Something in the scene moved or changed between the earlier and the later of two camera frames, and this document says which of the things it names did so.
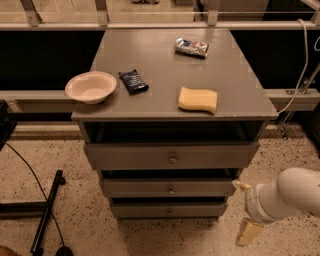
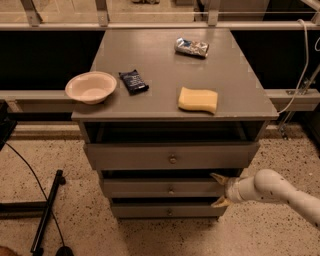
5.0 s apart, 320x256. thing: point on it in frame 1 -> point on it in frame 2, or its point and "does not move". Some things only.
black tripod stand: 64,250 does not move
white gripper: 252,204 -> 231,190
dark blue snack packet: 133,81 does not move
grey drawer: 168,188 does not move
